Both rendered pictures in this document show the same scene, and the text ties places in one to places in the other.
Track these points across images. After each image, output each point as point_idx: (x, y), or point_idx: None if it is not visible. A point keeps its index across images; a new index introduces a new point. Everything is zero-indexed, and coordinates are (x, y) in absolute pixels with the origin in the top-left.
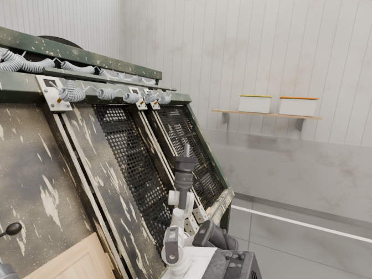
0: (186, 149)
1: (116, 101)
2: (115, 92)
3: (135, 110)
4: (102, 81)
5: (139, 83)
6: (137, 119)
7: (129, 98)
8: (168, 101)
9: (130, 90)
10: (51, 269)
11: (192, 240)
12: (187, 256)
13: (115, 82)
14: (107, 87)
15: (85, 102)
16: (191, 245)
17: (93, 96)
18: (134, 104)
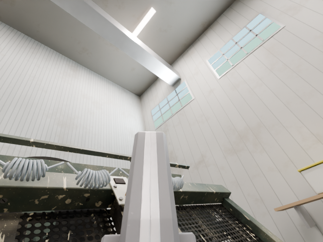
0: (133, 159)
1: (80, 199)
2: (76, 182)
3: (118, 212)
4: (16, 144)
5: (108, 151)
6: (120, 229)
7: (83, 174)
8: (177, 182)
9: (110, 179)
10: None
11: None
12: None
13: (50, 147)
14: (62, 176)
15: (4, 207)
16: None
17: (15, 187)
18: (116, 200)
